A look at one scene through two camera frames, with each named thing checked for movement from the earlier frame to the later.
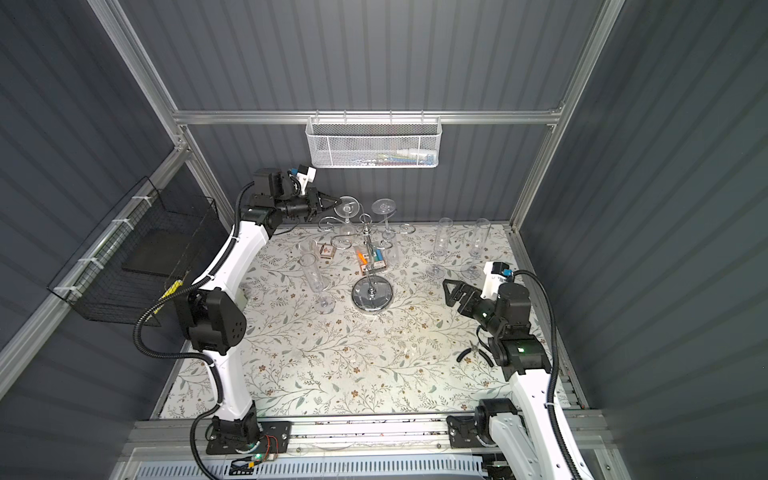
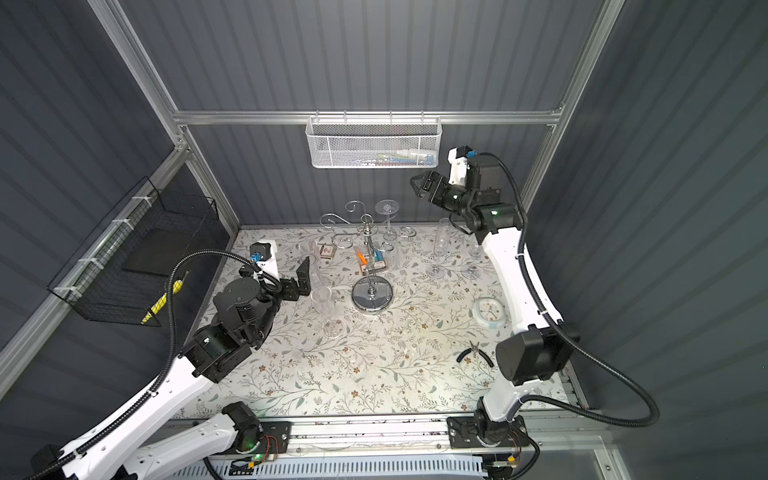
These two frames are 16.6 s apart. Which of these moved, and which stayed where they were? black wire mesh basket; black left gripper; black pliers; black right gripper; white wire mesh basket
Moved: black right gripper; black left gripper
Stayed: white wire mesh basket; black pliers; black wire mesh basket
